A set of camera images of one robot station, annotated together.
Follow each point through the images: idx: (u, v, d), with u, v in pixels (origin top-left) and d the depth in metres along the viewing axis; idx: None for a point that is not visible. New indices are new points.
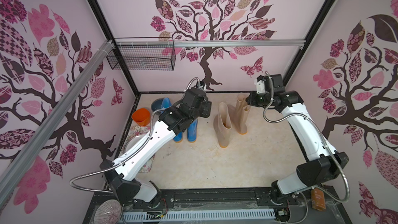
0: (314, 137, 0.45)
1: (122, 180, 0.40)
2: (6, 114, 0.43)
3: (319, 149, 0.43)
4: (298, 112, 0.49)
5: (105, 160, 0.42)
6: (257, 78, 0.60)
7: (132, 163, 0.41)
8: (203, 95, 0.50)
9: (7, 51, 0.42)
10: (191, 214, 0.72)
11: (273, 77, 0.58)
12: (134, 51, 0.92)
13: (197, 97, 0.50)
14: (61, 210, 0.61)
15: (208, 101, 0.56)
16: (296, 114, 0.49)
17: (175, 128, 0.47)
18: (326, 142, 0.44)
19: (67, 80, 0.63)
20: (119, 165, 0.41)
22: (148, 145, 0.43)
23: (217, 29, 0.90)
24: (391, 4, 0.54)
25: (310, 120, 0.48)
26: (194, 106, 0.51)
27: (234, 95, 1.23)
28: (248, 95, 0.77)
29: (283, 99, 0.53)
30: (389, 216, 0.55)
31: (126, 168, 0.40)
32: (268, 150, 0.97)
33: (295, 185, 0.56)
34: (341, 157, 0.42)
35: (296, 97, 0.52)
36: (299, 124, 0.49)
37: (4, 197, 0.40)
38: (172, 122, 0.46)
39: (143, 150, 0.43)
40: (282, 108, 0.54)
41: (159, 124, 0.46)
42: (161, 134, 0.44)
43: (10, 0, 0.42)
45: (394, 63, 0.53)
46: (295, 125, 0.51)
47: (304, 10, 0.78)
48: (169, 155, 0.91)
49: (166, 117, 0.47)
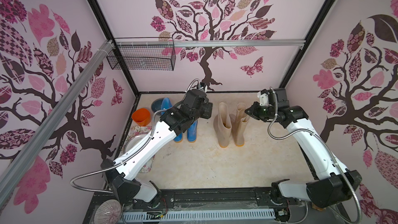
0: (323, 154, 0.43)
1: (123, 179, 0.40)
2: (6, 114, 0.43)
3: (329, 167, 0.41)
4: (303, 127, 0.48)
5: (105, 160, 0.42)
6: (261, 90, 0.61)
7: (133, 162, 0.41)
8: (203, 96, 0.51)
9: (7, 51, 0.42)
10: (191, 214, 0.72)
11: (276, 91, 0.58)
12: (135, 51, 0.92)
13: (197, 98, 0.50)
14: (61, 210, 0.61)
15: (209, 102, 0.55)
16: (302, 130, 0.48)
17: (176, 128, 0.48)
18: (336, 159, 0.42)
19: (67, 80, 0.63)
20: (119, 164, 0.41)
22: (148, 145, 0.44)
23: (217, 29, 0.90)
24: (391, 4, 0.54)
25: (316, 136, 0.46)
26: (195, 106, 0.52)
27: (233, 95, 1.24)
28: (251, 106, 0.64)
29: (287, 114, 0.52)
30: (389, 216, 0.55)
31: (126, 168, 0.40)
32: (268, 150, 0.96)
33: (299, 194, 0.55)
34: (354, 176, 0.39)
35: (300, 112, 0.52)
36: (306, 140, 0.47)
37: (4, 197, 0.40)
38: (173, 123, 0.47)
39: (144, 150, 0.43)
40: (287, 123, 0.53)
41: (159, 124, 0.47)
42: (162, 134, 0.45)
43: (10, 0, 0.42)
45: (394, 63, 0.53)
46: (301, 142, 0.50)
47: (304, 10, 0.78)
48: (169, 155, 0.91)
49: (167, 117, 0.48)
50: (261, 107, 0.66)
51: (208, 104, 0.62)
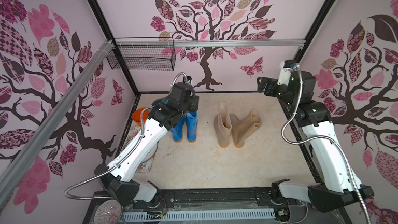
0: (339, 168, 0.39)
1: (119, 181, 0.39)
2: (6, 114, 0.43)
3: (343, 183, 0.38)
4: (324, 135, 0.41)
5: (98, 167, 0.41)
6: (285, 63, 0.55)
7: (127, 163, 0.41)
8: (189, 88, 0.51)
9: (7, 51, 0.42)
10: (191, 214, 0.72)
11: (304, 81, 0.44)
12: (135, 51, 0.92)
13: (184, 91, 0.51)
14: (61, 210, 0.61)
15: (195, 95, 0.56)
16: (323, 138, 0.41)
17: (167, 124, 0.47)
18: (353, 176, 0.38)
19: (67, 80, 0.63)
20: (114, 168, 0.40)
22: (141, 144, 0.43)
23: (217, 29, 0.90)
24: (391, 4, 0.54)
25: (337, 147, 0.40)
26: (182, 99, 0.52)
27: (233, 95, 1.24)
28: (266, 83, 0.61)
29: (309, 115, 0.43)
30: (389, 216, 0.55)
31: (121, 170, 0.40)
32: (268, 150, 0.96)
33: (299, 195, 0.55)
34: (366, 192, 0.37)
35: (323, 112, 0.43)
36: (323, 149, 0.42)
37: (4, 197, 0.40)
38: (162, 118, 0.46)
39: (138, 150, 0.42)
40: (304, 123, 0.45)
41: (149, 122, 0.46)
42: (153, 132, 0.44)
43: (10, 0, 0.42)
45: (394, 63, 0.53)
46: (317, 148, 0.44)
47: (304, 10, 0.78)
48: (169, 155, 0.91)
49: (156, 114, 0.47)
50: (279, 88, 0.56)
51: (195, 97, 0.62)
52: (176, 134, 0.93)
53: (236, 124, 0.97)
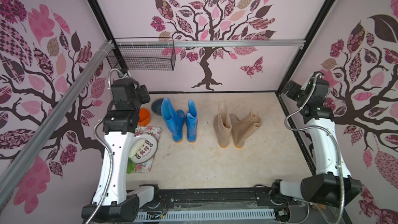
0: (329, 155, 0.43)
1: (117, 204, 0.37)
2: (6, 114, 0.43)
3: (329, 167, 0.41)
4: (323, 126, 0.47)
5: (84, 208, 0.36)
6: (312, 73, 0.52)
7: (114, 185, 0.38)
8: (130, 83, 0.46)
9: (7, 51, 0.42)
10: (191, 214, 0.72)
11: (317, 84, 0.53)
12: (136, 51, 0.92)
13: (127, 87, 0.45)
14: (61, 210, 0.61)
15: (140, 86, 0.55)
16: (319, 128, 0.47)
17: (128, 126, 0.43)
18: (341, 163, 0.41)
19: (67, 80, 0.63)
20: (103, 197, 0.37)
22: (116, 161, 0.39)
23: (217, 29, 0.90)
24: (391, 4, 0.54)
25: (332, 138, 0.45)
26: (129, 96, 0.47)
27: (233, 95, 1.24)
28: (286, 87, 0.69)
29: (312, 110, 0.51)
30: (389, 216, 0.55)
31: (111, 196, 0.37)
32: (268, 150, 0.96)
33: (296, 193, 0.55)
34: (353, 184, 0.38)
35: (326, 112, 0.50)
36: (319, 138, 0.47)
37: (4, 197, 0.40)
38: (122, 124, 0.42)
39: (116, 168, 0.39)
40: (309, 119, 0.52)
41: (109, 137, 0.41)
42: (121, 143, 0.41)
43: (10, 0, 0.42)
45: (394, 63, 0.53)
46: (314, 139, 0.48)
47: (304, 9, 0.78)
48: (169, 155, 0.91)
49: (111, 124, 0.42)
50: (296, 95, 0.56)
51: (141, 89, 0.58)
52: (176, 134, 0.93)
53: (236, 124, 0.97)
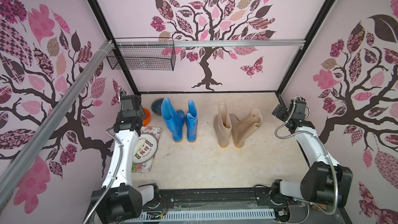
0: (317, 151, 0.48)
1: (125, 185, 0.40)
2: (6, 114, 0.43)
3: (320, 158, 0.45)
4: (306, 130, 0.56)
5: (94, 192, 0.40)
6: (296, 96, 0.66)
7: (122, 170, 0.42)
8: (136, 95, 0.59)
9: (7, 51, 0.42)
10: (191, 214, 0.72)
11: (297, 103, 0.65)
12: (136, 51, 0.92)
13: (133, 99, 0.58)
14: (61, 210, 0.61)
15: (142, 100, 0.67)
16: (303, 131, 0.56)
17: (136, 128, 0.53)
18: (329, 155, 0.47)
19: (67, 80, 0.63)
20: (113, 178, 0.41)
22: (124, 151, 0.46)
23: (217, 29, 0.90)
24: (391, 4, 0.54)
25: (316, 138, 0.52)
26: (134, 106, 0.58)
27: (234, 95, 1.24)
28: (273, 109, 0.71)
29: (295, 123, 0.61)
30: (389, 216, 0.55)
31: (120, 179, 0.41)
32: (268, 150, 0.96)
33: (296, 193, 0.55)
34: (343, 170, 0.42)
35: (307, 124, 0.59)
36: (306, 140, 0.54)
37: (4, 197, 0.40)
38: (130, 126, 0.51)
39: (124, 157, 0.45)
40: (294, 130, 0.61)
41: (119, 135, 0.49)
42: (129, 138, 0.49)
43: (10, 0, 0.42)
45: (394, 63, 0.53)
46: (303, 143, 0.56)
47: (304, 9, 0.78)
48: (169, 155, 0.91)
49: (121, 126, 0.51)
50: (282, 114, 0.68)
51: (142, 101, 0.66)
52: (176, 134, 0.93)
53: (236, 125, 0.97)
